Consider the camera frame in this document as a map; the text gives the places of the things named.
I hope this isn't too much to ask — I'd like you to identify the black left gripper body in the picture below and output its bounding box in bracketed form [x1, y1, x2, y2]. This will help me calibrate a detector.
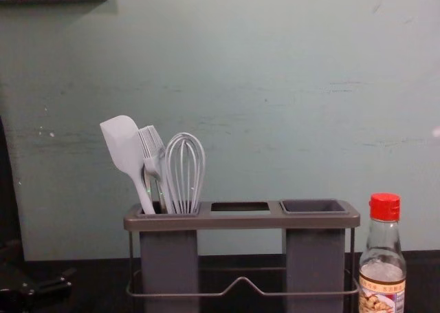
[0, 257, 44, 313]

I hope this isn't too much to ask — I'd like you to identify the grey plastic utensil bin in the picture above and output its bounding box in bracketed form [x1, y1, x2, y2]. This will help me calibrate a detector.
[278, 198, 347, 313]
[136, 202, 201, 313]

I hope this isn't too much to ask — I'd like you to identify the pale grey silicone spatula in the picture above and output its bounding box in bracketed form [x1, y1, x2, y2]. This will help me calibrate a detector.
[100, 114, 157, 215]

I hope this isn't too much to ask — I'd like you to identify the pale grey silicone whisk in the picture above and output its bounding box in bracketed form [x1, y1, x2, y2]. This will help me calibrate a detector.
[164, 131, 208, 215]

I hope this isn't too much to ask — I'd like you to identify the pale grey silicone basting brush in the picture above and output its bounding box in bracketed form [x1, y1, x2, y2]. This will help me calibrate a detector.
[137, 125, 166, 213]

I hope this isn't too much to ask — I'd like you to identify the black table cloth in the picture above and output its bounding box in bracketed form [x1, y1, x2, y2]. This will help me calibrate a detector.
[0, 250, 440, 313]

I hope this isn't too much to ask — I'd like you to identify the grey metal utensil rack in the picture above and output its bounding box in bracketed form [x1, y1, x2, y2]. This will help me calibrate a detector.
[122, 199, 362, 299]

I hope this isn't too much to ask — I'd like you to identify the clear glass bottle red cap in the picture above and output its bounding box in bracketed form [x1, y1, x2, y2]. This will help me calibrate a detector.
[357, 192, 408, 313]

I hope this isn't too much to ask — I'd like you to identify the steel utensil handle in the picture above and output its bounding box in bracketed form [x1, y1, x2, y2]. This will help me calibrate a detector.
[141, 170, 164, 211]

